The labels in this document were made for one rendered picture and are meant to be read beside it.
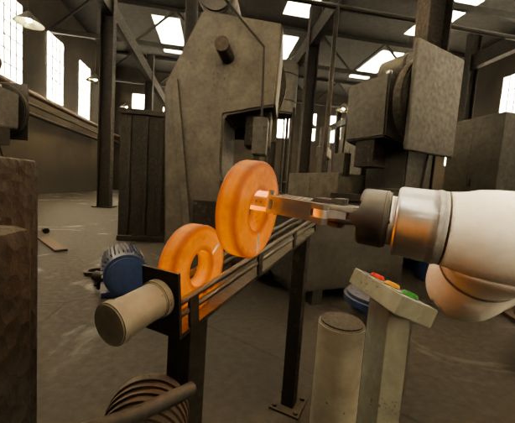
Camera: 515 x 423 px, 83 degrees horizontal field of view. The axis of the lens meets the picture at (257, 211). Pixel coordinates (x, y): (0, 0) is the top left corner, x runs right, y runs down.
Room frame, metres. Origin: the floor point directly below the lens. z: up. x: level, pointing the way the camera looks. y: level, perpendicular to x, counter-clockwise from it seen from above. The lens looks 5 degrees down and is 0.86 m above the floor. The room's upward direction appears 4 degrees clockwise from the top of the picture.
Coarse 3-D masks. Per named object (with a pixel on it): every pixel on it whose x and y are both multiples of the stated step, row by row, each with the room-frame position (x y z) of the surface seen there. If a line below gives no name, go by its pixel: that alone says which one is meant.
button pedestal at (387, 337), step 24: (360, 288) 0.85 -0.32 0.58; (384, 288) 0.75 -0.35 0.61; (384, 312) 0.77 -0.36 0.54; (408, 312) 0.69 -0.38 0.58; (432, 312) 0.70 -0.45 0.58; (384, 336) 0.76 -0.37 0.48; (384, 360) 0.76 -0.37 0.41; (384, 384) 0.76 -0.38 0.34; (360, 408) 0.84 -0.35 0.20; (384, 408) 0.76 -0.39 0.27
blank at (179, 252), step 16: (192, 224) 0.51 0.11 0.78; (176, 240) 0.46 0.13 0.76; (192, 240) 0.48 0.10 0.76; (208, 240) 0.52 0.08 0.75; (160, 256) 0.46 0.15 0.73; (176, 256) 0.45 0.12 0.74; (192, 256) 0.48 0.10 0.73; (208, 256) 0.53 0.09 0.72; (208, 272) 0.53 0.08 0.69; (192, 288) 0.48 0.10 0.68
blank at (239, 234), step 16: (256, 160) 0.45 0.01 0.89; (240, 176) 0.41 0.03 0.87; (256, 176) 0.43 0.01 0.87; (272, 176) 0.49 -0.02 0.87; (224, 192) 0.40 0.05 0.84; (240, 192) 0.40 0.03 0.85; (256, 192) 0.44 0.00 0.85; (224, 208) 0.40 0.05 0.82; (240, 208) 0.40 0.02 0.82; (224, 224) 0.40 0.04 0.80; (240, 224) 0.41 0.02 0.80; (256, 224) 0.48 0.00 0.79; (272, 224) 0.51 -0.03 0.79; (224, 240) 0.41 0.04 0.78; (240, 240) 0.41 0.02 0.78; (256, 240) 0.46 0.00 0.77; (240, 256) 0.44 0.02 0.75
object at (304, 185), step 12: (300, 180) 4.44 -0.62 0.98; (312, 180) 4.20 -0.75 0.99; (324, 180) 3.99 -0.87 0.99; (336, 180) 3.78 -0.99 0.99; (348, 180) 3.86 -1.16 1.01; (360, 180) 3.96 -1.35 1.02; (288, 192) 4.71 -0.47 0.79; (300, 192) 4.42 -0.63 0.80; (312, 192) 4.18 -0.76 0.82; (324, 192) 3.97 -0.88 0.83; (336, 192) 3.77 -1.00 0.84; (348, 192) 3.87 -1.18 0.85; (360, 192) 3.97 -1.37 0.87
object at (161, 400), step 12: (192, 384) 0.41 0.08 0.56; (156, 396) 0.37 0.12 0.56; (168, 396) 0.37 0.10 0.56; (180, 396) 0.38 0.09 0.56; (192, 396) 0.40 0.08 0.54; (132, 408) 0.34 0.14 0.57; (144, 408) 0.35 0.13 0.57; (156, 408) 0.36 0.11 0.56; (168, 408) 0.37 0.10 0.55; (96, 420) 0.30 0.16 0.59; (108, 420) 0.31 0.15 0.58; (120, 420) 0.32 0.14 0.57; (132, 420) 0.33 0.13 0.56
